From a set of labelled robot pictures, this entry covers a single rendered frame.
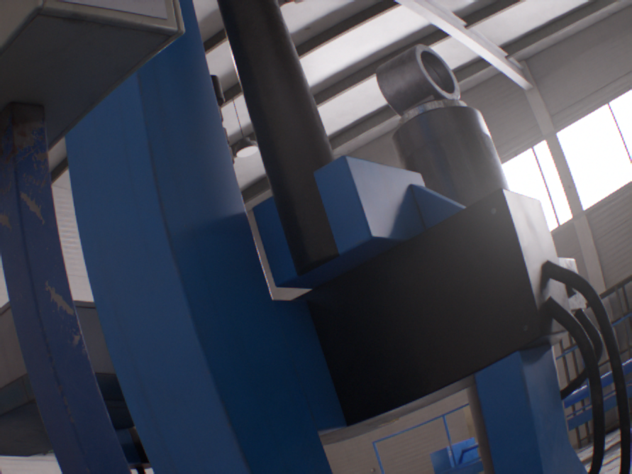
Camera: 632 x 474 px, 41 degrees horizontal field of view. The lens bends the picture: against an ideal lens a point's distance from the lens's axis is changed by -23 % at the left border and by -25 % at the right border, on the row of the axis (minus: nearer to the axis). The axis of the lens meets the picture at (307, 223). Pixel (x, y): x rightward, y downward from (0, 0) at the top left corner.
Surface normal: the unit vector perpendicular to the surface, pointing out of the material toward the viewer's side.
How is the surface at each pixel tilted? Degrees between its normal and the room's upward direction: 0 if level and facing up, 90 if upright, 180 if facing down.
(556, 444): 90
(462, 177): 90
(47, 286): 90
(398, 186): 90
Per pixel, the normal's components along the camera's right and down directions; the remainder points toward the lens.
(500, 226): -0.60, -0.07
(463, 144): 0.07, -0.33
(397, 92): -0.53, 0.27
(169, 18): 0.74, -0.41
